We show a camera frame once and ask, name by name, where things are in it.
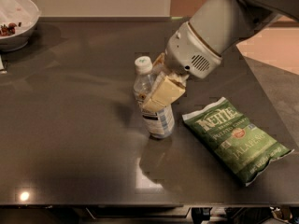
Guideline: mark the green Kettle chips bag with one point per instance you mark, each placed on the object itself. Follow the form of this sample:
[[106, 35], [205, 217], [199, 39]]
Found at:
[[240, 145]]

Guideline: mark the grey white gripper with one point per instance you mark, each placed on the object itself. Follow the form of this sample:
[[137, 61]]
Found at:
[[191, 51]]

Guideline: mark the white bowl with food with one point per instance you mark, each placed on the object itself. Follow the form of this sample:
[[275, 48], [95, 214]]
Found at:
[[24, 14]]

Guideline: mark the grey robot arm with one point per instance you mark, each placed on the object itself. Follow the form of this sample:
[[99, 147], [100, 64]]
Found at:
[[224, 23]]

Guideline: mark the clear plastic water bottle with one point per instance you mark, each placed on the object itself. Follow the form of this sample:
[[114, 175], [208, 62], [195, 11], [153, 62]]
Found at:
[[159, 121]]

